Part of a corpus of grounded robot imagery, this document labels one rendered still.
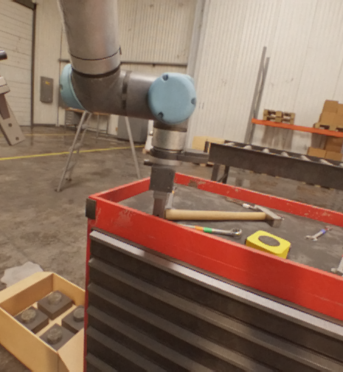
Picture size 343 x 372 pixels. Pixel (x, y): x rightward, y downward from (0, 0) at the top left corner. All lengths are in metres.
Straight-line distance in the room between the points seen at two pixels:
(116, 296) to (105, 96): 0.46
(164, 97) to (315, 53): 8.44
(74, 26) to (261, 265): 0.47
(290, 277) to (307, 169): 3.05
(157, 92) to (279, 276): 0.37
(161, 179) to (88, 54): 0.25
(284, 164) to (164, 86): 3.15
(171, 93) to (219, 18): 9.11
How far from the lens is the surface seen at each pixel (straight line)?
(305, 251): 0.65
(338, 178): 3.57
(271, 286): 0.51
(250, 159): 3.46
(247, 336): 0.54
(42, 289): 1.57
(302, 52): 8.76
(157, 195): 0.51
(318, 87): 8.56
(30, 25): 12.40
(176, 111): 0.38
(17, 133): 0.48
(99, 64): 0.39
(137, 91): 0.40
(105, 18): 0.37
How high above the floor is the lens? 1.15
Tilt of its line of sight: 16 degrees down
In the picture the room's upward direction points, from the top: 9 degrees clockwise
